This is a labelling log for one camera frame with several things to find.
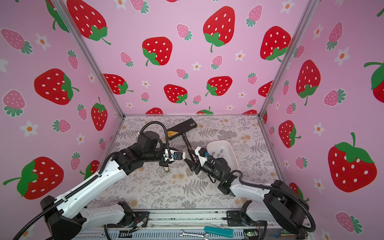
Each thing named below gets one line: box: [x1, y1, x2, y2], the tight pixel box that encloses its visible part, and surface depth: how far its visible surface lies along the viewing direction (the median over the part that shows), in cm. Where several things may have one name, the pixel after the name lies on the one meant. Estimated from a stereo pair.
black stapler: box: [166, 118, 197, 162], surface depth 113 cm
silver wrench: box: [179, 229, 210, 240], surface depth 71 cm
